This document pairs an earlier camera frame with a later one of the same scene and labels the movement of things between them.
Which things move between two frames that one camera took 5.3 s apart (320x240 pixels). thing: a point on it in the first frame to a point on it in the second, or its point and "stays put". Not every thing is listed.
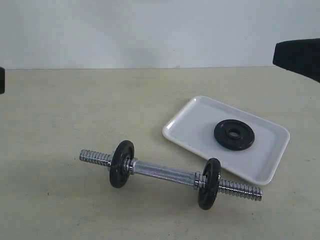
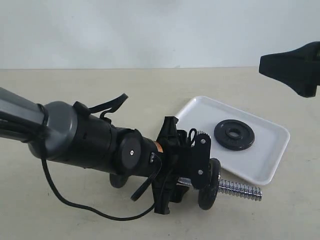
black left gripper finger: [2, 80] to [162, 187]
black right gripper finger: [301, 56] to [299, 68]
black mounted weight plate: [206, 195] stays put
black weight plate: [245, 138] stays put
